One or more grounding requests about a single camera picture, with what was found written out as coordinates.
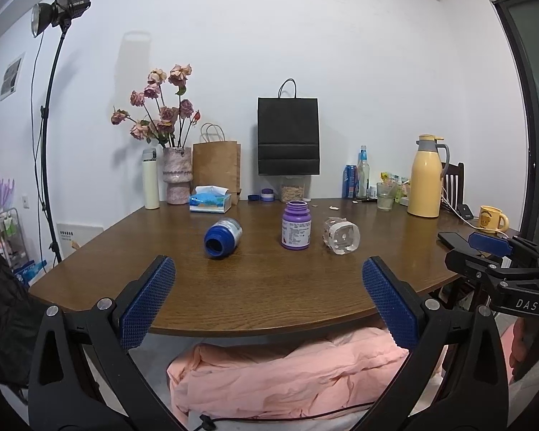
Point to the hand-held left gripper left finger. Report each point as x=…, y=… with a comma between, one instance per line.
x=147, y=306

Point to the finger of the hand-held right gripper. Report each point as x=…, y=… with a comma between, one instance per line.
x=471, y=262
x=489, y=242

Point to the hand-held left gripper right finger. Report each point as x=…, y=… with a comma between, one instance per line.
x=391, y=306

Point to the clear plastic jar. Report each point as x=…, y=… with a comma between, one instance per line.
x=341, y=235

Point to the person's right hand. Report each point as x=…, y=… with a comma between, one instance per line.
x=528, y=350

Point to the yellow mug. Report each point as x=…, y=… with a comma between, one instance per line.
x=489, y=220

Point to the black phone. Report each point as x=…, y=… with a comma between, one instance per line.
x=452, y=239

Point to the black charger block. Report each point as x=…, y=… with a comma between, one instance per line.
x=465, y=211

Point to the dark wooden chair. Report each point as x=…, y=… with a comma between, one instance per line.
x=454, y=184

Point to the yellow thermos jug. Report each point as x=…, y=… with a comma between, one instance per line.
x=424, y=184

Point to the white box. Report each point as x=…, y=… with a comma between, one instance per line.
x=78, y=235

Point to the blue capped bottle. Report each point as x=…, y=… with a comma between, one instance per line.
x=223, y=238

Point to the snack packets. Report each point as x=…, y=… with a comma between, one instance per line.
x=397, y=186

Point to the drinking glass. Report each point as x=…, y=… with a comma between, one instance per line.
x=385, y=198

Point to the pink blanket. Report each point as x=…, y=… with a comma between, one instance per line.
x=296, y=372

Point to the blue packet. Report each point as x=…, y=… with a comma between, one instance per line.
x=31, y=271

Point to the blue tissue box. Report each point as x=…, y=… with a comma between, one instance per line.
x=209, y=202

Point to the white thermos flask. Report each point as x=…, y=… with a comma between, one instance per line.
x=151, y=184

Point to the purple pill bottle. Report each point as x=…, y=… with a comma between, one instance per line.
x=296, y=226

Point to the blue drink can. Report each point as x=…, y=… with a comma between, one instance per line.
x=349, y=182

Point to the clear glass bottle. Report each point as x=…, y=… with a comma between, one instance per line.
x=363, y=175

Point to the pink stone vase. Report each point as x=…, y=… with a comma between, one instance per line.
x=177, y=175

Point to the black cloth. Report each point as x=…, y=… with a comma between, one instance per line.
x=9, y=318

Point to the clear snack jar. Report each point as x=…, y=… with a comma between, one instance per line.
x=294, y=191

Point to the dark framed glass door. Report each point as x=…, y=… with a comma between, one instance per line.
x=536, y=98

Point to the brown paper bag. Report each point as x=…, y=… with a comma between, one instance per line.
x=215, y=168

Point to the small purple jar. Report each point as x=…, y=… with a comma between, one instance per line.
x=267, y=195

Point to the purple ornament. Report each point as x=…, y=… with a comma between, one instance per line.
x=2, y=188

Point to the dried pink roses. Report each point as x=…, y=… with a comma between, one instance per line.
x=166, y=114

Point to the black paper bag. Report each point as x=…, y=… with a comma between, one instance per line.
x=288, y=137

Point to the black light stand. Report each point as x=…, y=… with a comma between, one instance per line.
x=49, y=112

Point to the black studio light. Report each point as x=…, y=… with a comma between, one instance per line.
x=65, y=6

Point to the wall poster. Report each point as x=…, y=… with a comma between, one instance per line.
x=11, y=76

